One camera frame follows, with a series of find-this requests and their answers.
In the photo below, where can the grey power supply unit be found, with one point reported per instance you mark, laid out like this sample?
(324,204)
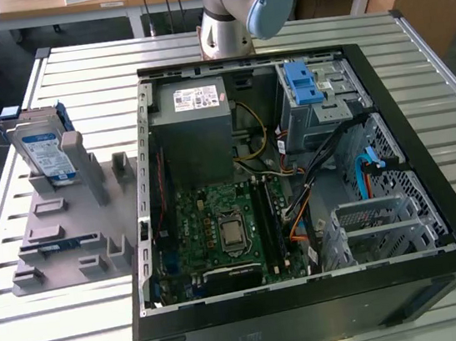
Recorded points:
(196,149)

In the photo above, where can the grey parts rack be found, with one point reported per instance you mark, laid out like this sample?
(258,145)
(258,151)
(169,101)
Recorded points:
(83,223)

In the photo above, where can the hard disk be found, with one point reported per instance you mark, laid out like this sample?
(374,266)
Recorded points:
(45,154)

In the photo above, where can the installed RAM stick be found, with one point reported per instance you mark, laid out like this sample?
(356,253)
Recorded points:
(277,227)

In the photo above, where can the green motherboard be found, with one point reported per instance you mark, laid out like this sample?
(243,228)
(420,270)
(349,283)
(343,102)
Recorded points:
(195,225)

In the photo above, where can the grey optical drive cage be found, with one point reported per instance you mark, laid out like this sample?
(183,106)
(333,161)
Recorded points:
(331,112)

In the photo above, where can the blue drive latch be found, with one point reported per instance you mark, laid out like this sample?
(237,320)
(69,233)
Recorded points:
(301,85)

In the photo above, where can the black graphics card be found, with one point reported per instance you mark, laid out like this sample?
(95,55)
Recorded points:
(231,278)

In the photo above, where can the silver CPU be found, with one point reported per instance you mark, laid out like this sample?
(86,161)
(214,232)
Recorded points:
(232,232)

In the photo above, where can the black PC case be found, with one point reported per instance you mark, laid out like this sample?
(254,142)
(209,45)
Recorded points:
(274,328)

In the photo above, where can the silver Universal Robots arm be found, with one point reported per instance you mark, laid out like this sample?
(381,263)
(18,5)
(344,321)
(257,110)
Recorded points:
(226,32)

